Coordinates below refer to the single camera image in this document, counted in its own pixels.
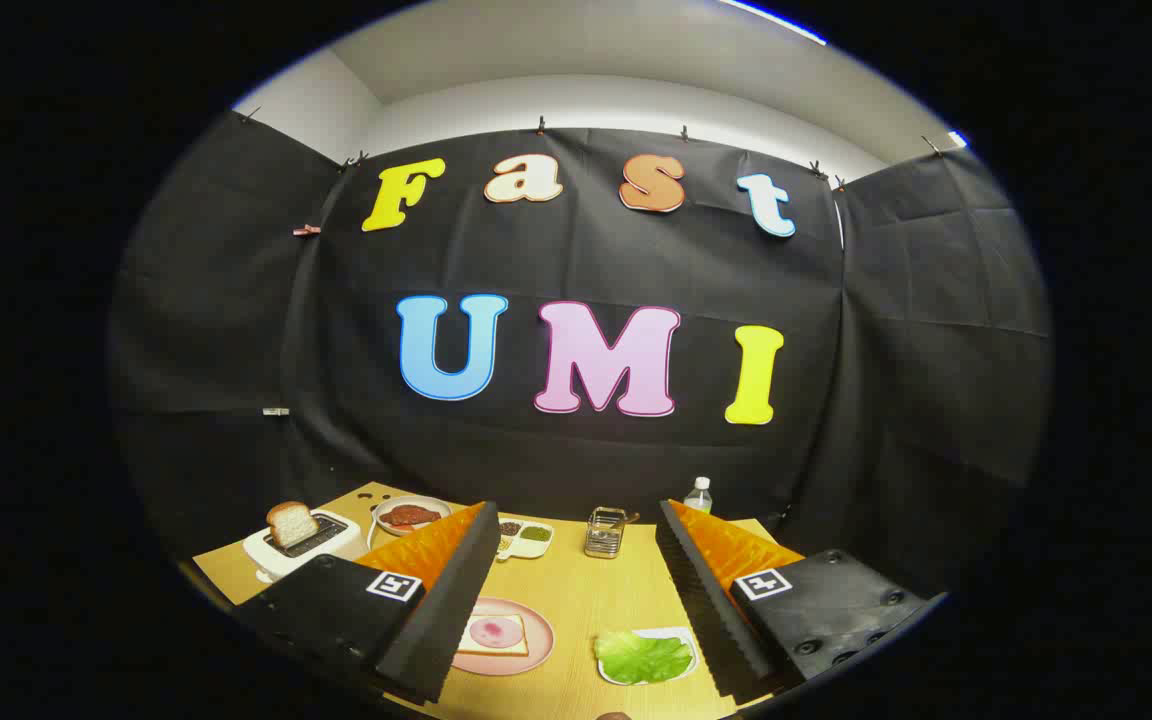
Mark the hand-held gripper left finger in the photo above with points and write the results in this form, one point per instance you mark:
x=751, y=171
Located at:
x=456, y=600

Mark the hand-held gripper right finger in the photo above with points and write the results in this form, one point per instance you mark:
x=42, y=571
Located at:
x=706, y=610

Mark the green lettuce leaf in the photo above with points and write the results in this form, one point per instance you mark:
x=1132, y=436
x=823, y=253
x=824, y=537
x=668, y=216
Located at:
x=641, y=658

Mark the thick toast bread slice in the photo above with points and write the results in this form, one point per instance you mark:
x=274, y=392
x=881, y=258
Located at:
x=291, y=524

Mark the white square plate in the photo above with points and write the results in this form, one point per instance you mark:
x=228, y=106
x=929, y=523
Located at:
x=666, y=634

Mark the pink ham slice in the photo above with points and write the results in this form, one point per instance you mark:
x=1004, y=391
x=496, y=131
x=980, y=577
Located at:
x=494, y=632

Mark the flat white bread slice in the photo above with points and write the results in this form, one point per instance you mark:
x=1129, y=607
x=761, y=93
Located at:
x=496, y=651

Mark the round pink plate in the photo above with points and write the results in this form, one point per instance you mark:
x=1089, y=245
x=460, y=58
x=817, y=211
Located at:
x=511, y=666

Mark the white divided dish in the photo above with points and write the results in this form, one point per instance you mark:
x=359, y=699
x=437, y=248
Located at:
x=528, y=550

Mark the brown meat piece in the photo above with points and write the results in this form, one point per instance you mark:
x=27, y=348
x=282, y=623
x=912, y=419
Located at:
x=410, y=516

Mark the oval white plate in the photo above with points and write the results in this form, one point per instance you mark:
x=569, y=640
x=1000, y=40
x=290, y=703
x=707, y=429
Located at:
x=386, y=530

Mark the pile of green beans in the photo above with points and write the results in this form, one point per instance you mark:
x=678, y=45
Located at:
x=535, y=534

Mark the green label plastic bottle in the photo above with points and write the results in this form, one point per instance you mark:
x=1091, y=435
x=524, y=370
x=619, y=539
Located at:
x=698, y=498

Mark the white toaster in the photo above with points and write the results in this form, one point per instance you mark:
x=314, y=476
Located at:
x=281, y=560

